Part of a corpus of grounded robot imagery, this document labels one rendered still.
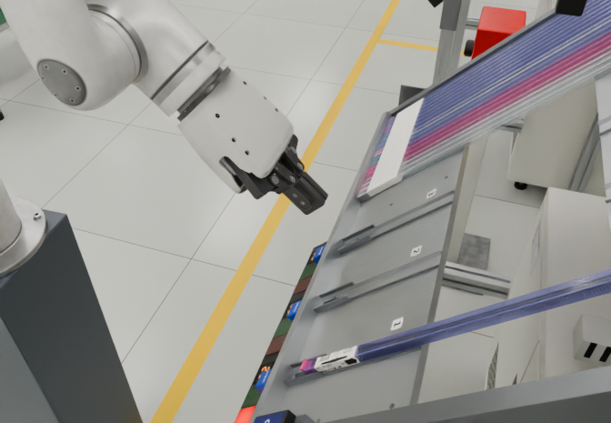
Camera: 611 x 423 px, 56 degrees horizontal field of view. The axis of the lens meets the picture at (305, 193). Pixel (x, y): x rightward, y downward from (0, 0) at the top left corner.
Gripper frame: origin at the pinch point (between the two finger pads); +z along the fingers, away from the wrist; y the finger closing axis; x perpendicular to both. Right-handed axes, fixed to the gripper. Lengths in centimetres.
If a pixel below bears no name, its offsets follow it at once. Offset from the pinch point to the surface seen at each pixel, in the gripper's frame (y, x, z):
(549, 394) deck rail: 20.5, 20.5, 14.0
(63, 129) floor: -108, -163, -40
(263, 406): 16.2, -12.0, 12.2
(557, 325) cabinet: -15.4, 2.8, 44.3
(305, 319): 3.3, -12.0, 13.0
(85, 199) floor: -74, -139, -15
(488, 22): -83, 1, 20
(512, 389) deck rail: 19.6, 17.7, 13.9
